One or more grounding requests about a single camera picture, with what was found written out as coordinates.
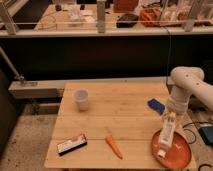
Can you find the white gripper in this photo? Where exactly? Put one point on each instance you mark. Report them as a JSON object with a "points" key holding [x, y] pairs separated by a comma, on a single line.
{"points": [[178, 117]]}

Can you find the white plastic bottle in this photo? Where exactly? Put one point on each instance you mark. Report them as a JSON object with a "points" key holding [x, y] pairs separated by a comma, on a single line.
{"points": [[166, 137]]}

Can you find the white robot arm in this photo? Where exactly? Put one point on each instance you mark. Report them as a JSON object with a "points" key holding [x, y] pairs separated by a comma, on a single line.
{"points": [[187, 81]]}

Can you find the orange ceramic bowl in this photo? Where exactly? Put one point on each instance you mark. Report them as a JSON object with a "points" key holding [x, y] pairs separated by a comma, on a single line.
{"points": [[177, 157]]}

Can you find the blue rectangular block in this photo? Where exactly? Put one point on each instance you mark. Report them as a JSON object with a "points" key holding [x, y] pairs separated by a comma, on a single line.
{"points": [[156, 105]]}

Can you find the black power adapter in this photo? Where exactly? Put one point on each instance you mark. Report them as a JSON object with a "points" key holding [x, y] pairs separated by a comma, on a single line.
{"points": [[206, 134]]}

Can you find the orange carrot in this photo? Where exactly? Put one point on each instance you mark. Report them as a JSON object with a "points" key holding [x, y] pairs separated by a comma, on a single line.
{"points": [[112, 143]]}

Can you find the translucent plastic cup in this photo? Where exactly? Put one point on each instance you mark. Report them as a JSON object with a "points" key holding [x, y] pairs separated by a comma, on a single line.
{"points": [[80, 98]]}

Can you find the orange basket on bench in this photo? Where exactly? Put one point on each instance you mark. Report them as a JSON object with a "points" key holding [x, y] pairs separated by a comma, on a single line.
{"points": [[148, 17]]}

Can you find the black pouch on bench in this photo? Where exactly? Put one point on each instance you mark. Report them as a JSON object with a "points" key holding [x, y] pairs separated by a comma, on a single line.
{"points": [[127, 20]]}

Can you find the black and red box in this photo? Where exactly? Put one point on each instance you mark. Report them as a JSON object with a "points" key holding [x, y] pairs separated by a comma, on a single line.
{"points": [[71, 144]]}

